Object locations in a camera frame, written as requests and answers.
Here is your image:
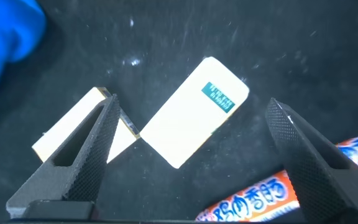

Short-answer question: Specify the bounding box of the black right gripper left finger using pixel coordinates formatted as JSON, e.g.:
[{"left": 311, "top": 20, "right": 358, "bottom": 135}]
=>
[{"left": 6, "top": 94, "right": 121, "bottom": 220}]

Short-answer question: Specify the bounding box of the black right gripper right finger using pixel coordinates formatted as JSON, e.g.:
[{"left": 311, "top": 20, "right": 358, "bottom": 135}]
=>
[{"left": 265, "top": 97, "right": 358, "bottom": 223}]

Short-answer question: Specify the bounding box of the orange packaged sausage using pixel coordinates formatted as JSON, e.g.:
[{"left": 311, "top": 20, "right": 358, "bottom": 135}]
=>
[{"left": 194, "top": 135, "right": 358, "bottom": 222}]

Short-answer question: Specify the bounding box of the white box with green label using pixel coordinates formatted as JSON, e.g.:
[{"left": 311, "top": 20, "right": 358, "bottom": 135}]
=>
[{"left": 139, "top": 56, "right": 250, "bottom": 169}]

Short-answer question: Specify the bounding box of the playing card box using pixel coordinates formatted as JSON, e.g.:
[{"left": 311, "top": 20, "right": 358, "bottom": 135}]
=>
[{"left": 31, "top": 86, "right": 141, "bottom": 164}]

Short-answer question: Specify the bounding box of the blue towel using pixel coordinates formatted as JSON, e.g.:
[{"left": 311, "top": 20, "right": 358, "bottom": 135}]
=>
[{"left": 0, "top": 0, "right": 47, "bottom": 113}]

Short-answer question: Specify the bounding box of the black table cloth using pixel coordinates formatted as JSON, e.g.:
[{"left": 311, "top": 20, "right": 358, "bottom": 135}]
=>
[{"left": 0, "top": 0, "right": 358, "bottom": 224}]

